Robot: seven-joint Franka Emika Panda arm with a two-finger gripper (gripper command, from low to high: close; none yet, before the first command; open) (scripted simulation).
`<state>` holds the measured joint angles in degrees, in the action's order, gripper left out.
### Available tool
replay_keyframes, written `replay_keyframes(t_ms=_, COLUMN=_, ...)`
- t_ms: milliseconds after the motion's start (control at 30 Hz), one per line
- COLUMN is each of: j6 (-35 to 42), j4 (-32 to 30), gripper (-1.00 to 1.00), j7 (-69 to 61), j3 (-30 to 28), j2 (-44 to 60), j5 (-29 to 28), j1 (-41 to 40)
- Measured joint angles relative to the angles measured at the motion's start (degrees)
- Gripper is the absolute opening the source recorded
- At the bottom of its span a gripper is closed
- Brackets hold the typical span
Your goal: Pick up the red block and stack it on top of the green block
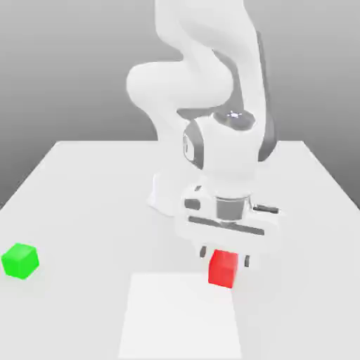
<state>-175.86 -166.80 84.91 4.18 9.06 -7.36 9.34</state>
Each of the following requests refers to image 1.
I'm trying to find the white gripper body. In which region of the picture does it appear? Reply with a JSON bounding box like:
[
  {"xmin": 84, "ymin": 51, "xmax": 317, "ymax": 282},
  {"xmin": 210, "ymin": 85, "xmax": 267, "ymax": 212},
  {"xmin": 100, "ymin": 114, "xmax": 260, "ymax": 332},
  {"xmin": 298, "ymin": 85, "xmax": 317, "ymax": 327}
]
[{"xmin": 174, "ymin": 212, "xmax": 282, "ymax": 255}]

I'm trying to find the small red cube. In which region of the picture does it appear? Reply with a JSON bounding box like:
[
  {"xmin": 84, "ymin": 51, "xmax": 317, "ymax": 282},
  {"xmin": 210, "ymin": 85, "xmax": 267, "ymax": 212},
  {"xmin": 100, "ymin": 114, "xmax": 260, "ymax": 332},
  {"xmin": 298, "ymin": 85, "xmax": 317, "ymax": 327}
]
[{"xmin": 207, "ymin": 249, "xmax": 239, "ymax": 290}]

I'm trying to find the small green cube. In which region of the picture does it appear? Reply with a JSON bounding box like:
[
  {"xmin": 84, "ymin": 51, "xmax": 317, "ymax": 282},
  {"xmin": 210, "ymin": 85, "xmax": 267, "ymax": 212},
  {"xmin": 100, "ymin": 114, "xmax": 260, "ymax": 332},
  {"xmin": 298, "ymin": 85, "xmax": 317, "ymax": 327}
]
[{"xmin": 0, "ymin": 243, "xmax": 40, "ymax": 281}]

